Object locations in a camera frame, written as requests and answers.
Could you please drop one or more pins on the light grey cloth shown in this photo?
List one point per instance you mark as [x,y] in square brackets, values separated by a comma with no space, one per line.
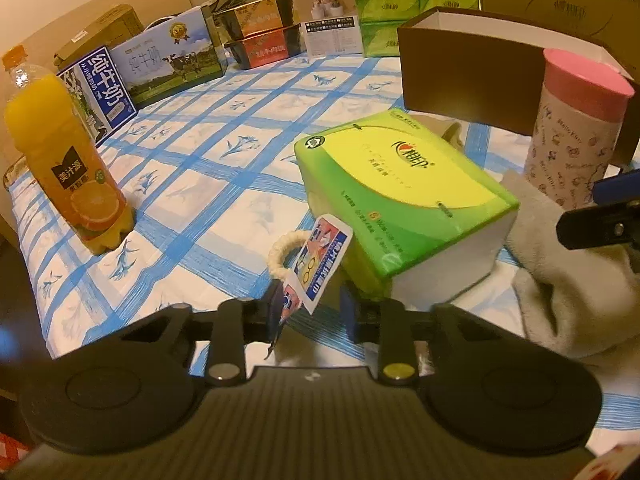
[565,300]

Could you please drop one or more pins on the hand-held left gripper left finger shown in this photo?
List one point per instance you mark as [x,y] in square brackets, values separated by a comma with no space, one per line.
[276,310]

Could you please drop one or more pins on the single green tissue pack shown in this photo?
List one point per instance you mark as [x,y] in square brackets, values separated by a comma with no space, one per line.
[400,185]

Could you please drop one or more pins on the wooden headboard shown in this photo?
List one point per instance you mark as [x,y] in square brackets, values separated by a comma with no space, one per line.
[75,15]

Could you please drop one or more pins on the beige sock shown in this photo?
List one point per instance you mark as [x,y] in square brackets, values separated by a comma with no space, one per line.
[454,131]

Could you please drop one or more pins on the small brown cardboard box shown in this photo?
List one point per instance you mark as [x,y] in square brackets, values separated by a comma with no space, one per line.
[100,25]

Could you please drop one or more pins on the wicker basket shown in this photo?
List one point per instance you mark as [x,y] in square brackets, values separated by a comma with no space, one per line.
[11,175]

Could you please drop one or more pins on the blue checked bed sheet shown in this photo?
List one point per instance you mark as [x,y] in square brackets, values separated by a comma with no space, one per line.
[200,160]

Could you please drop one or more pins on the brown shoe box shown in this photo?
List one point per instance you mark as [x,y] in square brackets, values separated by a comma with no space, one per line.
[450,75]

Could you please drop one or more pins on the black bag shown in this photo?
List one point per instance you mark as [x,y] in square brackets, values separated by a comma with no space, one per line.
[227,2]

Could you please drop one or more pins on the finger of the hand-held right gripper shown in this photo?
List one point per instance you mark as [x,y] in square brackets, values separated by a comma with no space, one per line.
[617,187]
[595,227]

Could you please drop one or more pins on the cream scrunchie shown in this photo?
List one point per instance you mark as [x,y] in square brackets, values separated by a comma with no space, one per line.
[280,255]

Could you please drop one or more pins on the pink cartoon cup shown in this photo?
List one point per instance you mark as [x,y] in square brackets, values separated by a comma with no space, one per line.
[575,135]

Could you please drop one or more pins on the orange juice bottle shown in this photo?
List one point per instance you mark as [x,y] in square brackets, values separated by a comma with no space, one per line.
[65,175]

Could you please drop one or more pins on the orange black gift box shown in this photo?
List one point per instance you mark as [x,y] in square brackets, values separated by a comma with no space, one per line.
[270,50]
[260,15]

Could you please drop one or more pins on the white product box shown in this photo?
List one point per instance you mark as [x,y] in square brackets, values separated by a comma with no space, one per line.
[330,15]

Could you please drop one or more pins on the blue milk carton box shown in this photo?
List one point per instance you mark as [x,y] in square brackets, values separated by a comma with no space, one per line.
[107,85]

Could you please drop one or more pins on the blue white sachet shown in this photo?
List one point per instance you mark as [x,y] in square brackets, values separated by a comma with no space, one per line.
[320,260]

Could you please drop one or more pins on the cow print milk box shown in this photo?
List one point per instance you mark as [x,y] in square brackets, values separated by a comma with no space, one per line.
[170,55]

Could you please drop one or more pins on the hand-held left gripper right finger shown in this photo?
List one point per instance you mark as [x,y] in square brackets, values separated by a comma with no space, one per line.
[349,315]

